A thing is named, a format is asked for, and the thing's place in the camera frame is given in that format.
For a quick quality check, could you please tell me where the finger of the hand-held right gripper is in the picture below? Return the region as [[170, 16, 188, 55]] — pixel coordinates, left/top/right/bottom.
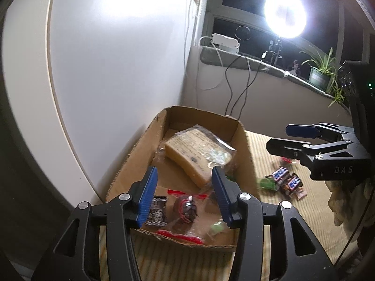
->
[[285, 122, 356, 144], [266, 137, 352, 164]]

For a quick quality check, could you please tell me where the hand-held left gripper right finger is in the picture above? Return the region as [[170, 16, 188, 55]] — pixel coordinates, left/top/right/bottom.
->
[[211, 165, 337, 281]]

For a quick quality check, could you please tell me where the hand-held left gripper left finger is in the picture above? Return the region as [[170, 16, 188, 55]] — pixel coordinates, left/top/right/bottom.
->
[[31, 166, 159, 281]]

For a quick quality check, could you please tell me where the small dark patterned packet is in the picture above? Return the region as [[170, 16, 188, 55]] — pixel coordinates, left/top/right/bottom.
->
[[143, 196, 170, 227]]

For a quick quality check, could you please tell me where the brown chocolate bar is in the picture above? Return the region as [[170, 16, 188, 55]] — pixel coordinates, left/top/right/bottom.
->
[[271, 166, 290, 183], [280, 173, 303, 200]]

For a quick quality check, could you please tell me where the cardboard box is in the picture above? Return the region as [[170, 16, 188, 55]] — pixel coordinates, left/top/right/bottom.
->
[[105, 105, 257, 249]]

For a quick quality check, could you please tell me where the red-ended clear snack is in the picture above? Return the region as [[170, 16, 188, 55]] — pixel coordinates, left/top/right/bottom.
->
[[155, 189, 211, 245]]

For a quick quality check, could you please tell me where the sliced bread packet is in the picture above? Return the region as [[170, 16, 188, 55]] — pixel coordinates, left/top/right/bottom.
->
[[158, 124, 238, 188]]

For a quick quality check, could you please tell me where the person's right forearm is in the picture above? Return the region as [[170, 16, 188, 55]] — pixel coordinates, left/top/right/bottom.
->
[[327, 178, 375, 227]]

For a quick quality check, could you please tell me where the green candy packet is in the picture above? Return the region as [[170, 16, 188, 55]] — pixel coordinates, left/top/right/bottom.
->
[[258, 176, 280, 192]]

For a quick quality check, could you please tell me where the potted spider plant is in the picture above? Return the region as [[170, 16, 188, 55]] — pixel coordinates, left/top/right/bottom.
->
[[300, 47, 346, 107]]

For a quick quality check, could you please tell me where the striped yellow blanket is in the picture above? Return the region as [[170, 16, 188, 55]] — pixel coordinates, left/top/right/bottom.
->
[[100, 130, 364, 281]]

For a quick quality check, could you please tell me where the black tripod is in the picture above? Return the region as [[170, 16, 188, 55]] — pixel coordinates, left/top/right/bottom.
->
[[268, 37, 286, 66]]

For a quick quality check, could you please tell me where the white power strip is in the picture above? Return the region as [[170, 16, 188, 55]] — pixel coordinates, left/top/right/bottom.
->
[[211, 33, 241, 54]]

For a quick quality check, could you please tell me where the white framed window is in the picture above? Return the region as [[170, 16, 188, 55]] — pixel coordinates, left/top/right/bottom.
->
[[202, 0, 364, 74]]

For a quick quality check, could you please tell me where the white wardrobe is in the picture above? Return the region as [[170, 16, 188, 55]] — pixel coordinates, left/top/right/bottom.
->
[[0, 0, 197, 205]]

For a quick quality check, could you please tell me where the black cable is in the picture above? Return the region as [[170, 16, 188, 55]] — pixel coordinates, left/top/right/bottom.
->
[[225, 53, 249, 116], [231, 60, 263, 116]]

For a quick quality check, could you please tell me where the white power cable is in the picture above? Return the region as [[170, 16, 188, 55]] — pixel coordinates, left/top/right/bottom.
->
[[198, 37, 223, 91]]

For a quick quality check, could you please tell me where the ring light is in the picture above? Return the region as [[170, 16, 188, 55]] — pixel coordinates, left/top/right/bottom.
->
[[264, 0, 308, 38]]

